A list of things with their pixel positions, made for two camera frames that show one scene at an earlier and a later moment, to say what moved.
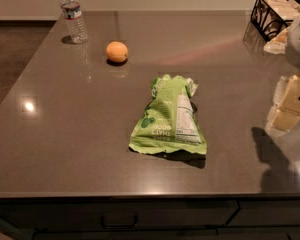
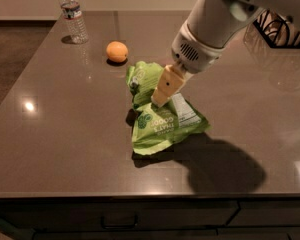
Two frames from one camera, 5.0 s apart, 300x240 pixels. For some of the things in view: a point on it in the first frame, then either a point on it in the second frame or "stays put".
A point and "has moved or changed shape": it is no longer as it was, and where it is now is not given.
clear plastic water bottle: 73,15 stays put
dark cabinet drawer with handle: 50,214 stays put
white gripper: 299,41 to 192,55
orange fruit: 117,51 stays put
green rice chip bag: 170,120 has moved or changed shape
